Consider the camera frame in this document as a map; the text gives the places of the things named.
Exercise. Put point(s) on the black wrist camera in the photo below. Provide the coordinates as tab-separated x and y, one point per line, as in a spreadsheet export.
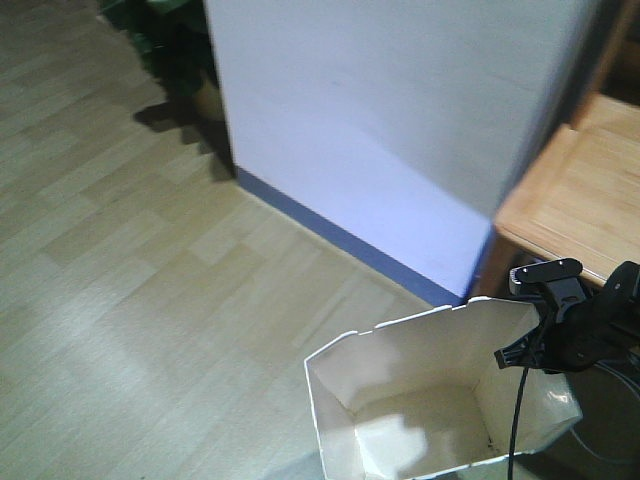
556	283

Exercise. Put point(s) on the white plastic trash bin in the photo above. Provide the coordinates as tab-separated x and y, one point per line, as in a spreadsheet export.
423	396

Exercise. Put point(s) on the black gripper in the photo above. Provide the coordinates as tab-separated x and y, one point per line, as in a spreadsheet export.
575	333

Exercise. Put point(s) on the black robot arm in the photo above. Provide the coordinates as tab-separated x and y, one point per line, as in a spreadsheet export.
623	283

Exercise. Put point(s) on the light wooden desk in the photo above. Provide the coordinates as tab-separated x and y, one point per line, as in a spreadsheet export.
580	197

